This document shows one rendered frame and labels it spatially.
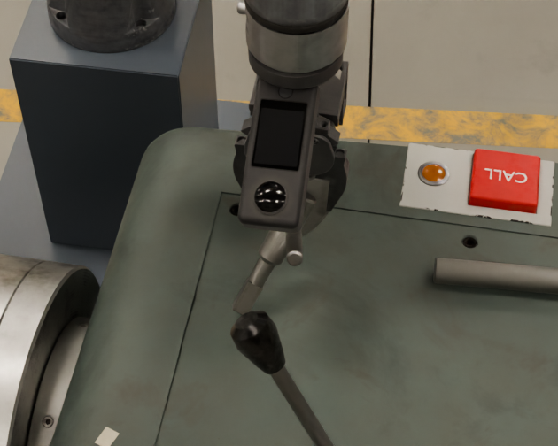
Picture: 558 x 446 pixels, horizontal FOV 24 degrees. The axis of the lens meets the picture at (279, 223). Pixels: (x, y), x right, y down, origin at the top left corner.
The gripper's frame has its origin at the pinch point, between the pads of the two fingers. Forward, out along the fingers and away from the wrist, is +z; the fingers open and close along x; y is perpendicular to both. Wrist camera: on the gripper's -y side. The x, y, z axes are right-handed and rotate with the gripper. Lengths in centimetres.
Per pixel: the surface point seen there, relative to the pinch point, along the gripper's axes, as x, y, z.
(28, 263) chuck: 24.0, -1.7, 8.0
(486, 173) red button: -16.2, 10.3, 1.3
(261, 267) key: 1.4, -5.7, -2.0
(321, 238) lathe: -2.6, 1.4, 2.4
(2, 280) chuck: 24.8, -5.7, 5.4
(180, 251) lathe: 9.3, -2.1, 2.4
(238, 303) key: 3.0, -7.8, 0.7
